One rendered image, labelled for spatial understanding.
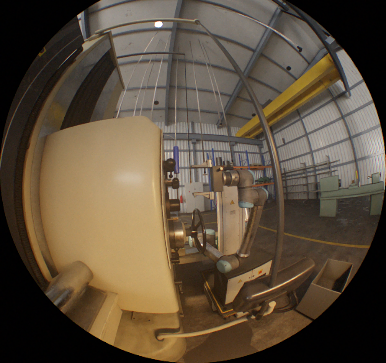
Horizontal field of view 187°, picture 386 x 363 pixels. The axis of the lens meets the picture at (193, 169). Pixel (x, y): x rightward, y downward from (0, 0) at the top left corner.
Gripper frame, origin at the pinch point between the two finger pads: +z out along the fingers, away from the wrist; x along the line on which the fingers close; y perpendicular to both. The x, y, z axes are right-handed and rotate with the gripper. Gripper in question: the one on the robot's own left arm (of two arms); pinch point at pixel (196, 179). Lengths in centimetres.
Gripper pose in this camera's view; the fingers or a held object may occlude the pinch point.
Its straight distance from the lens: 57.8
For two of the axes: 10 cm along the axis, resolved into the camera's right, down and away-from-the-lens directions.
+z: -9.8, 0.2, -2.1
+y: 2.0, -1.7, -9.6
